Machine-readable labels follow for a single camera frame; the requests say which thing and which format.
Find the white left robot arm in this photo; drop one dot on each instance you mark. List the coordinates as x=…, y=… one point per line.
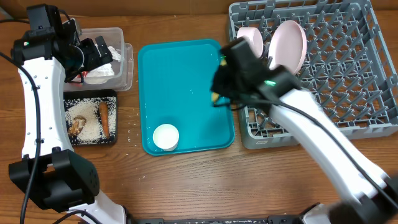
x=50, y=173

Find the white rice pile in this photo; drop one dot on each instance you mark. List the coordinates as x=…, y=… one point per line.
x=88, y=119

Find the orange carrot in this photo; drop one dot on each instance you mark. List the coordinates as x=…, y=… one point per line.
x=104, y=113

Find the red snack wrapper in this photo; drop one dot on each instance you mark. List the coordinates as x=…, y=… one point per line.
x=78, y=79

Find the clear plastic bin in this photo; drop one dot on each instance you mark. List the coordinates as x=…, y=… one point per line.
x=116, y=75

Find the pink plate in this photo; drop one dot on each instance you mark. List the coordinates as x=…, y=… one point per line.
x=288, y=47

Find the teal plastic tray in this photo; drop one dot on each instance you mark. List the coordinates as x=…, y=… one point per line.
x=175, y=81

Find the brown food chunk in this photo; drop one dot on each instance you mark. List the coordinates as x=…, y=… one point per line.
x=77, y=126

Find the pink bowl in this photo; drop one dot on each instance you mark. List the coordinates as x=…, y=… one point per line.
x=254, y=37

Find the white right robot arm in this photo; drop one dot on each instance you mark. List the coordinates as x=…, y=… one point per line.
x=367, y=193

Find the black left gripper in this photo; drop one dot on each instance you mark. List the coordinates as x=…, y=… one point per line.
x=95, y=61

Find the white napkin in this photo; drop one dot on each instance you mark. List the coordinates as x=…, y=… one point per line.
x=105, y=72

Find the grey dishwasher rack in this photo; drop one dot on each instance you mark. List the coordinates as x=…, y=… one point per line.
x=347, y=67

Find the black food waste tray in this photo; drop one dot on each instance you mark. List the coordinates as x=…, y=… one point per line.
x=90, y=118

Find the small white cup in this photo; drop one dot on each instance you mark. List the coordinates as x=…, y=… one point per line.
x=166, y=137

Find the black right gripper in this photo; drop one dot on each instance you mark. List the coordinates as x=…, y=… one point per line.
x=221, y=80

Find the yellow plastic spoon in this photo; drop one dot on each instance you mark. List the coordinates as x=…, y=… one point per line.
x=216, y=96

